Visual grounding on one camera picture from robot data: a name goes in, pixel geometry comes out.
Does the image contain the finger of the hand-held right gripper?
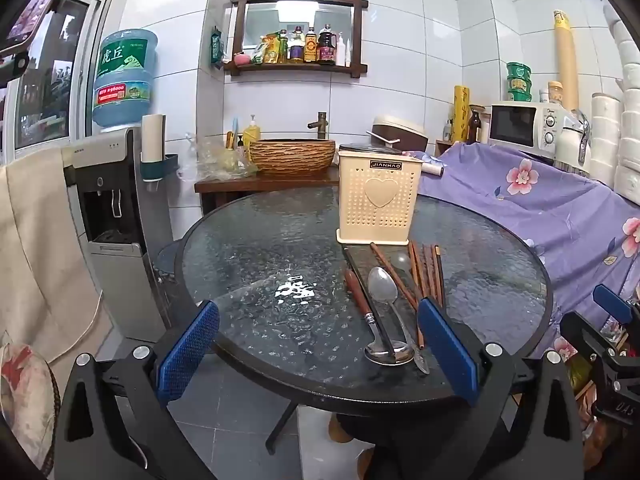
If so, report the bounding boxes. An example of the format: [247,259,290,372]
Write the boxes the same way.
[560,311,627,362]
[593,283,640,326]

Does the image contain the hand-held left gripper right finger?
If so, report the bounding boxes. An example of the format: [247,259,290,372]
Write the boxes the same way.
[400,296,586,480]

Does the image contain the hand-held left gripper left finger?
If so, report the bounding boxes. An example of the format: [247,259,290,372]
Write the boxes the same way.
[54,300,221,480]

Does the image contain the brown wooden chopstick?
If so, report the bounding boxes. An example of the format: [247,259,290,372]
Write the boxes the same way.
[369,242,421,312]
[423,244,440,308]
[433,245,447,311]
[416,244,432,306]
[408,241,427,351]

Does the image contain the metal spoon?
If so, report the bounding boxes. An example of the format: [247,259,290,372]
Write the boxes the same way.
[368,266,431,376]

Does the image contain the translucent plastic spoon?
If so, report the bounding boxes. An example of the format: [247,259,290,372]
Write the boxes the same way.
[389,250,418,301]

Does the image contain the wooden-handled metal ladle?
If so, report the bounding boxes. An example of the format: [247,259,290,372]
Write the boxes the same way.
[344,268,416,367]

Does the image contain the cream plastic utensil holder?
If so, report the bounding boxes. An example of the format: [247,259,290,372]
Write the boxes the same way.
[336,144,423,247]

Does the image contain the green cushion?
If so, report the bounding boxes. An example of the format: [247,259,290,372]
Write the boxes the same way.
[565,355,601,411]

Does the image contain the grey water dispenser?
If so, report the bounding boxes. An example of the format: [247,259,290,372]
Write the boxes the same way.
[62,127,173,343]

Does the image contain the purple floral cloth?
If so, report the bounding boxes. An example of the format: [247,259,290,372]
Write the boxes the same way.
[402,141,640,361]

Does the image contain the white thermos jug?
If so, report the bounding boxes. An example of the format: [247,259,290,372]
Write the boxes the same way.
[555,112,593,173]

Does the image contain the dark wooden counter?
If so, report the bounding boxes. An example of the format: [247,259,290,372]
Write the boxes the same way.
[194,167,341,216]

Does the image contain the beige cloth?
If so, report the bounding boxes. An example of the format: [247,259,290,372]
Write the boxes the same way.
[0,147,116,361]

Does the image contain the floral round cushion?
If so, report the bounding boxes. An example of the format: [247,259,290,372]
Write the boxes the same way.
[0,342,61,478]

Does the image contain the teal cup holder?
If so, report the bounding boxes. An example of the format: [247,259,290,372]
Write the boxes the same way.
[139,153,180,184]

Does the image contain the clear plastic bags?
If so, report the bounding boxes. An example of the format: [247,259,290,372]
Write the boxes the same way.
[180,132,256,181]

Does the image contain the white microwave oven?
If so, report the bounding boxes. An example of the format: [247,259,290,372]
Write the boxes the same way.
[488,101,576,161]

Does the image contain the stack of paper cups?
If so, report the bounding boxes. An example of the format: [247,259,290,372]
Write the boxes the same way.
[141,113,166,165]

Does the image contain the brown woven wash basin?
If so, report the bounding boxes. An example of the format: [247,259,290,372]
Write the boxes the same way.
[249,139,337,177]

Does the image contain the yellow soap bottle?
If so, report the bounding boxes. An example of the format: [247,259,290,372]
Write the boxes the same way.
[242,115,262,148]

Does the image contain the white and brown rice cooker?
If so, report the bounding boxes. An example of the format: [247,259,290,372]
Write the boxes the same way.
[371,116,428,153]

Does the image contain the yellow roll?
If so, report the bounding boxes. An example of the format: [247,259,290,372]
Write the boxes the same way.
[453,85,471,143]

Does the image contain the tall beige roll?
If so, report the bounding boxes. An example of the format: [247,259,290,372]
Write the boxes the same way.
[552,9,581,113]

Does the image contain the bronze faucet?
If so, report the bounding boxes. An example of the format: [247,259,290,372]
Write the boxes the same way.
[307,111,328,141]

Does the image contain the blue water bottle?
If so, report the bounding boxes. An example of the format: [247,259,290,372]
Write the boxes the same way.
[91,29,159,133]

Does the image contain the window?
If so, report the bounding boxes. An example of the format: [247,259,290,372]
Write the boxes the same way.
[0,0,113,153]

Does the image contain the yellow seasoning packets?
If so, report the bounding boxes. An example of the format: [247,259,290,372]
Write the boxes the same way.
[259,34,281,65]

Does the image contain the purple label sauce bottle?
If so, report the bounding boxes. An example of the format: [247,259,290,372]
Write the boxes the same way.
[289,25,306,63]

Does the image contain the dark soy sauce bottle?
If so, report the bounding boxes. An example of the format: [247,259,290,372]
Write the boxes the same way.
[316,24,337,66]

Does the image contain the mounted phone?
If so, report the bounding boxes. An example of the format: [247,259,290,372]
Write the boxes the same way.
[5,0,63,53]

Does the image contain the dark wooden wall shelf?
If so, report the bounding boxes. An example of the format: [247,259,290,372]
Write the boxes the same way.
[223,0,369,78]

